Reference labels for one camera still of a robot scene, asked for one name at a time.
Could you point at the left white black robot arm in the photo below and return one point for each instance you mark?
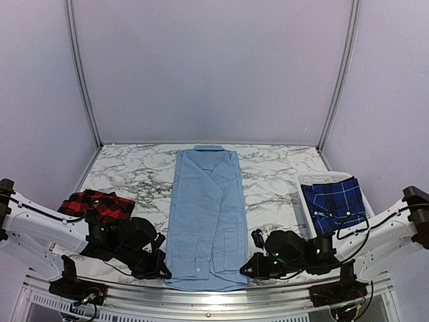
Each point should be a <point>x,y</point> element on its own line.
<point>26,225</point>

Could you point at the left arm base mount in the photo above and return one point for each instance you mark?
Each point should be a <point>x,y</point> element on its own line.
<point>78,293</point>

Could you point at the aluminium front frame rail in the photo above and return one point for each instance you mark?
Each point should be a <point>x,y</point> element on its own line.
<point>150,300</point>

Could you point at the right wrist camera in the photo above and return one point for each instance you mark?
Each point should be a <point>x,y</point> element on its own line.
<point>258,239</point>

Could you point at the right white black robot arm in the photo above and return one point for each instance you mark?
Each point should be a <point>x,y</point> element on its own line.
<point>365,248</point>

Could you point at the blue plaid shirt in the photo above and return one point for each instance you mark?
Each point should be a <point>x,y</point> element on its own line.
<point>334,206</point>

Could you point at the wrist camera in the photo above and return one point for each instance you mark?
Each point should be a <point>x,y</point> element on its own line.
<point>258,239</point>
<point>157,242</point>

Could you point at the white plastic basket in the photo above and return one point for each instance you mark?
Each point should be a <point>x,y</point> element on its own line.
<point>323,177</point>

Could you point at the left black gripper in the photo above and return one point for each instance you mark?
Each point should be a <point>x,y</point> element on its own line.
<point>157,265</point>

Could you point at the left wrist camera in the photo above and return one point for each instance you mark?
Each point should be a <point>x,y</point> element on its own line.
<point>157,242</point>

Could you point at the light blue long sleeve shirt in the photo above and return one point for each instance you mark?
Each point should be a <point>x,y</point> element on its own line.
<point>207,241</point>

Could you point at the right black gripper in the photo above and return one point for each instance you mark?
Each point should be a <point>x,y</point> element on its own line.
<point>259,272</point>

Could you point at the right aluminium corner post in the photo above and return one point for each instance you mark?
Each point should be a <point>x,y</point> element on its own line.
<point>346,58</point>

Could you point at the red black plaid folded shirt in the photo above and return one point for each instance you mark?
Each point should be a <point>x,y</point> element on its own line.
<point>104,207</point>

